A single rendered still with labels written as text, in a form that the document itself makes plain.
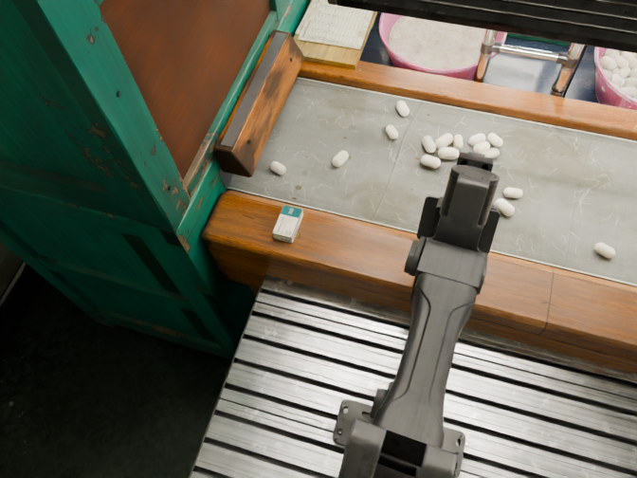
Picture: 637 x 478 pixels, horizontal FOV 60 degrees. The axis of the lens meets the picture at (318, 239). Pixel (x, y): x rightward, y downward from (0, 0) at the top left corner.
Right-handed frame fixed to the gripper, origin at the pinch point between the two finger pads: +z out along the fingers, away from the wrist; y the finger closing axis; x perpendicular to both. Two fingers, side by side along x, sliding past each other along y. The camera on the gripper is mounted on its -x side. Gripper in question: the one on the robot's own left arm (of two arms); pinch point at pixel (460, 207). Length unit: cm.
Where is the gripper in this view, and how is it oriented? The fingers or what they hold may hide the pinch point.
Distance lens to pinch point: 87.7
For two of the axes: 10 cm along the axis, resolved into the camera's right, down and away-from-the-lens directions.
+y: -9.5, -2.4, 2.0
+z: 2.8, -3.4, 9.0
